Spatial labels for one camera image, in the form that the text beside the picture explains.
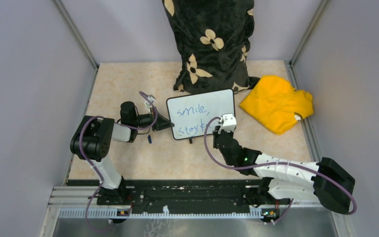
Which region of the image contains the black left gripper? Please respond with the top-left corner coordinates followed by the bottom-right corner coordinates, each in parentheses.
top-left (133, 106), bottom-right (175, 131)

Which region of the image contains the small whiteboard black frame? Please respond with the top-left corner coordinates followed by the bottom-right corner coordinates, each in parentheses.
top-left (166, 89), bottom-right (235, 140)

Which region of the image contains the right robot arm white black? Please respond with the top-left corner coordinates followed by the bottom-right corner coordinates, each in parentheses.
top-left (212, 131), bottom-right (357, 215)

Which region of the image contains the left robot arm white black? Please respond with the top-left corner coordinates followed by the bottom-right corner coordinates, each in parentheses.
top-left (70, 101), bottom-right (174, 204)

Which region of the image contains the yellow folded garment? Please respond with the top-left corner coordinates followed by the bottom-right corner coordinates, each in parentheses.
top-left (239, 76), bottom-right (314, 135)

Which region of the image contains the black floral plush blanket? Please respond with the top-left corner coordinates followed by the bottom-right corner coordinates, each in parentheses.
top-left (162, 0), bottom-right (260, 94)

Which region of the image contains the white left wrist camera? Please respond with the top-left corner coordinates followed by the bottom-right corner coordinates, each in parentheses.
top-left (144, 95), bottom-right (155, 112)

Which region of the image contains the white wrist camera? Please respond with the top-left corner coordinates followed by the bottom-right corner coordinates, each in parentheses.
top-left (144, 95), bottom-right (155, 112)
top-left (217, 114), bottom-right (237, 134)

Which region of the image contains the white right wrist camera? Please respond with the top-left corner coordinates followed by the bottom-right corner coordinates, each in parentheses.
top-left (217, 114), bottom-right (237, 134)

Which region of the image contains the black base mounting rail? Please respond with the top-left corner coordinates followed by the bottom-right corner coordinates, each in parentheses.
top-left (65, 179), bottom-right (288, 223)

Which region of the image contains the left aluminium frame post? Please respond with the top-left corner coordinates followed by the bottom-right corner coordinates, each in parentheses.
top-left (52, 0), bottom-right (99, 70)

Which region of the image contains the aluminium frame post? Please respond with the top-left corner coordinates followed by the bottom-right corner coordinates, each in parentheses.
top-left (52, 0), bottom-right (99, 70)
top-left (289, 0), bottom-right (330, 67)

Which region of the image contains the right aluminium frame post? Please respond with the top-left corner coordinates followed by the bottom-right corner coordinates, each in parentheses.
top-left (289, 0), bottom-right (330, 67)

